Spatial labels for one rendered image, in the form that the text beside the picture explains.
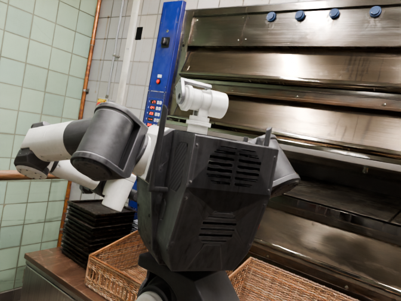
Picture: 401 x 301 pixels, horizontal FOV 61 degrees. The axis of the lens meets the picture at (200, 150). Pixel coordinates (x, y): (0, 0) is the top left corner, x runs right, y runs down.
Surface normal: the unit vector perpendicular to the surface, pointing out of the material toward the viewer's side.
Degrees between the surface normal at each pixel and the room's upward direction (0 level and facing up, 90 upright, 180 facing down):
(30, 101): 90
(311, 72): 70
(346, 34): 90
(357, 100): 90
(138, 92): 90
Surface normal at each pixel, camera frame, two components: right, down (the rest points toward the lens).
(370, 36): -0.57, -0.06
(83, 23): 0.80, 0.18
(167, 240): -0.89, -0.14
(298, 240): -0.47, -0.40
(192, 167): 0.44, 0.13
